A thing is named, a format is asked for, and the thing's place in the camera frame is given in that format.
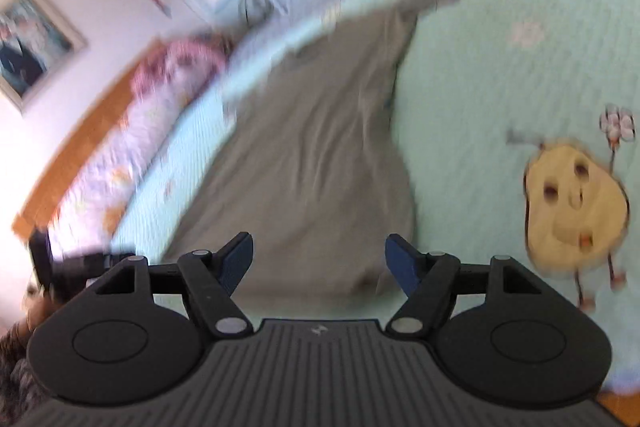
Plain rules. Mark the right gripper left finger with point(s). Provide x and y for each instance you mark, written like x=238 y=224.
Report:
x=210 y=280

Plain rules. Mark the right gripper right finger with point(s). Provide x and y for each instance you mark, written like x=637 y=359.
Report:
x=428 y=283

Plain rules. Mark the grey t-shirt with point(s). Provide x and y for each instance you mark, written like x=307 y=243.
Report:
x=311 y=170

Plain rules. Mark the person's left hand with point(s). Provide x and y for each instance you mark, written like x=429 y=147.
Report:
x=39 y=305

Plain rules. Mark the wooden headboard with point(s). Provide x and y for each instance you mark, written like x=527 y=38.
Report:
x=56 y=179

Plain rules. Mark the mint quilted bee bedspread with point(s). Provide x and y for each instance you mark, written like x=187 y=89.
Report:
x=483 y=84

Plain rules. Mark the pink fuzzy blanket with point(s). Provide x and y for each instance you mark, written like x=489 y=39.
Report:
x=185 y=65

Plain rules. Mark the framed wedding photo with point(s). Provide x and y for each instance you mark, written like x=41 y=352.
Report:
x=37 y=42

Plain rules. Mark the white standing fan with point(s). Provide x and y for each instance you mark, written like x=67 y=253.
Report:
x=255 y=12

